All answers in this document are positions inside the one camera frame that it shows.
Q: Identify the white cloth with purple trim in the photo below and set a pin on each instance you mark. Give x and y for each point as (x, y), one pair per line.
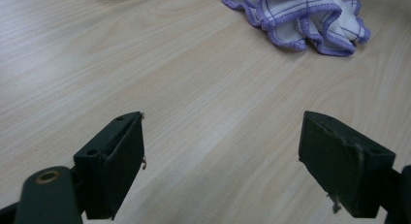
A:
(290, 20)

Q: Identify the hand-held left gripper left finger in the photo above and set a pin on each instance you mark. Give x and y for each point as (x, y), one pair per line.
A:
(110, 166)

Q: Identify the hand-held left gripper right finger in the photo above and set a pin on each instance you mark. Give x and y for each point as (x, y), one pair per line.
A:
(342, 166)

